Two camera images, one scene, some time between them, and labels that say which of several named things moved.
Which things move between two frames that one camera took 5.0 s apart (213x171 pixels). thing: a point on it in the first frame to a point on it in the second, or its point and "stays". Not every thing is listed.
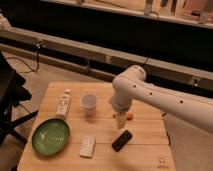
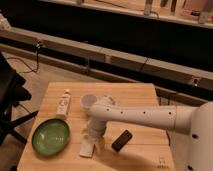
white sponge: [87, 146] stays
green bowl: [51, 137] stays
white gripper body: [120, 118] to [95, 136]
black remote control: [122, 140] stays
